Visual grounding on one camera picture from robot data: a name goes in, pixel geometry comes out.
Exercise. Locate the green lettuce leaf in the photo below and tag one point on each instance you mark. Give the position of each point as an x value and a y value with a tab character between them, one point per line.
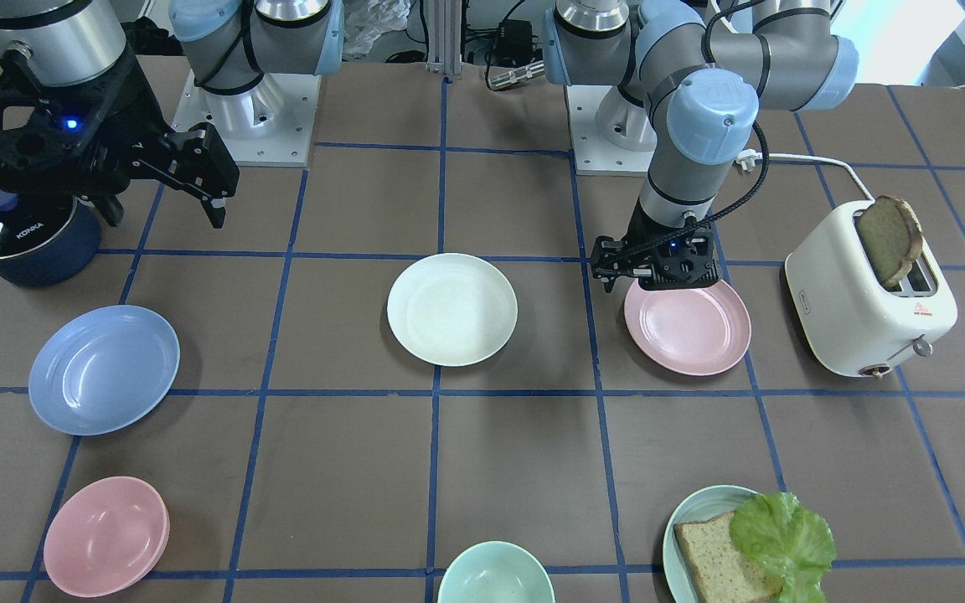
787	541

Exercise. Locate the cream white plate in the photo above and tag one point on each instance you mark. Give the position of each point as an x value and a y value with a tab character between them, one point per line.
452	310

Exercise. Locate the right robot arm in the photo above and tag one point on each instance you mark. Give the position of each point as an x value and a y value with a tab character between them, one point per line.
230	45

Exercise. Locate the mint green bowl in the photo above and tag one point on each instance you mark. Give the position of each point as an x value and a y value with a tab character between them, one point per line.
495	571

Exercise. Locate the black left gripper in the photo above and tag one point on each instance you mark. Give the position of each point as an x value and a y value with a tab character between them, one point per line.
641	232

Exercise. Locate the pink bowl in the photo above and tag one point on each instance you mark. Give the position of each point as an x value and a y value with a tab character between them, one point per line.
106	537

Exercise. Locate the blue plate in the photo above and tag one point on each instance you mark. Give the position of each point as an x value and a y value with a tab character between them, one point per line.
104	370

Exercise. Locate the pink plate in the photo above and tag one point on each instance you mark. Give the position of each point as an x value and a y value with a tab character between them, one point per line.
690	331

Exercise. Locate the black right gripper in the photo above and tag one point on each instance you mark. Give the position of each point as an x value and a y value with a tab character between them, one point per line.
141	127

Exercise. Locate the mint green plate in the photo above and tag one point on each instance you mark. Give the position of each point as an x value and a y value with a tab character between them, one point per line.
704	504

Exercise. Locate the bread slice on plate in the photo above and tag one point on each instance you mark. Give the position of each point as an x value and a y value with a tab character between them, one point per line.
720	572

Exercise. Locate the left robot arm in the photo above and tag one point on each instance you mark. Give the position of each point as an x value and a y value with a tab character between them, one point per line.
702	84

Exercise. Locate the glass pot lid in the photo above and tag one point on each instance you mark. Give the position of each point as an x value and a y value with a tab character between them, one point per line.
30	221

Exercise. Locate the dark blue saucepan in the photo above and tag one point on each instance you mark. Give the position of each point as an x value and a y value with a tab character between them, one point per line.
65	255

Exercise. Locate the bread slice in toaster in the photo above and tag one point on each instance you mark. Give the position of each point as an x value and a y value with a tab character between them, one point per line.
892	237

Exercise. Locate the cream white toaster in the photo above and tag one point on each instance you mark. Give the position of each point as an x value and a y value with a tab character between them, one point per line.
853	325

